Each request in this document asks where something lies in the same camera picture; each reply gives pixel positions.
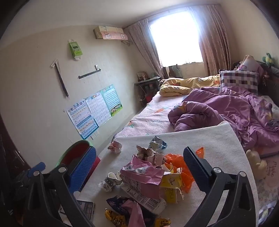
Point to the green plush toy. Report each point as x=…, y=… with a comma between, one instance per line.
x=267, y=59

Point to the purple duvet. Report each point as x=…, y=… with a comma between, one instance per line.
x=218, y=104

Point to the beige plush toy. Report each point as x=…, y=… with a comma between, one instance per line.
x=255, y=161

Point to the pink printed pillow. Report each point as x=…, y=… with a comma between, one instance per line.
x=250, y=64

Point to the dark side desk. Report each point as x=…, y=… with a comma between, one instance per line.
x=148, y=80

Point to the yellow black packet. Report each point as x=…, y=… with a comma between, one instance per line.
x=114, y=219
x=163, y=221

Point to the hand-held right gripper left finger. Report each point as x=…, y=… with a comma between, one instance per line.
x=82, y=170

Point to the dark bag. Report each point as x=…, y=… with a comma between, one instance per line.
x=166, y=73

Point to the blue wall poster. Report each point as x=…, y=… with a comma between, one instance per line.
x=81, y=117

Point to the yellow duvet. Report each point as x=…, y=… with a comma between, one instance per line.
x=174, y=87

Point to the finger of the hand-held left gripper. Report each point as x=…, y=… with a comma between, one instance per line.
x=37, y=166

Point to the pink patterned curtain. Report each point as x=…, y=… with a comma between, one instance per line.
x=141, y=43
x=213, y=43

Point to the checked pillow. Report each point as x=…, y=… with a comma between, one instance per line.
x=237, y=80

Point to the blue white wrapper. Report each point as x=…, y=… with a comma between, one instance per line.
x=158, y=145

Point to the green wall poster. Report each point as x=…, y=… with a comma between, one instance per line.
x=111, y=99

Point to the black rod with white bracket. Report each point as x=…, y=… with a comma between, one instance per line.
x=62, y=83

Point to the crumpled white carton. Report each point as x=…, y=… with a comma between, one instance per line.
x=109, y=182

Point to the yellow wrapper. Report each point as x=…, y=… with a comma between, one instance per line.
x=172, y=183

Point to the bed with pink sheet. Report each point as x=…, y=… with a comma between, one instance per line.
x=148, y=113

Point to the green bag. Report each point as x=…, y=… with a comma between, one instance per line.
x=176, y=71

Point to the bright window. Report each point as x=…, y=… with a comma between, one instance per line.
x=174, y=37

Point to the white printed package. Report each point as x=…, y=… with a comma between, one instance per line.
x=150, y=204

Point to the black wall rail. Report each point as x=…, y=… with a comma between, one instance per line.
x=89, y=73

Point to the orange plastic bag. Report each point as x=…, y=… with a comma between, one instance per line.
x=178, y=163

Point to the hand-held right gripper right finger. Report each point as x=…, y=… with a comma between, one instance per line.
x=196, y=168

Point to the pink printed cushion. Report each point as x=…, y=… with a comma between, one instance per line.
x=270, y=172

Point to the dark printed snack box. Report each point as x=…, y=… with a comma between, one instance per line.
x=116, y=203

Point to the pink plastic film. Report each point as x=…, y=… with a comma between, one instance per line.
x=135, y=216

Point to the red box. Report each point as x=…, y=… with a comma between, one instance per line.
x=149, y=96

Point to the green wall box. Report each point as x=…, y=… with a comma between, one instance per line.
x=75, y=49

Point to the crumpled pink white wrapper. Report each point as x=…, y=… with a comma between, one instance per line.
x=114, y=147

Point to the green plastic bin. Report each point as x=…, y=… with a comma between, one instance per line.
x=73, y=149

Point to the red stool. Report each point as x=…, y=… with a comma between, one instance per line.
x=97, y=160

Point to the dark wooden headboard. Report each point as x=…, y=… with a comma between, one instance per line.
x=270, y=85

